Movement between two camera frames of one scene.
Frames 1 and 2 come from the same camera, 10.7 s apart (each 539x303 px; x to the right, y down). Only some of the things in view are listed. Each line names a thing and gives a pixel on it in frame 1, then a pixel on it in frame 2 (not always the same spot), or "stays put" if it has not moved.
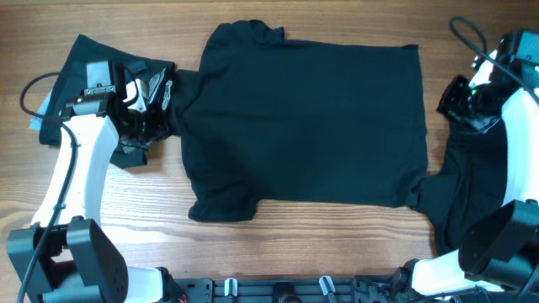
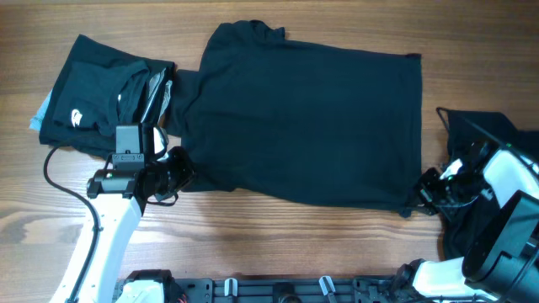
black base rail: (342, 289) stays put
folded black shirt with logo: (155, 78) stays put
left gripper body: (149, 125) → (173, 171)
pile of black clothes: (471, 187) stays put
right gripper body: (456, 105) → (427, 190)
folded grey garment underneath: (35, 123) stays put
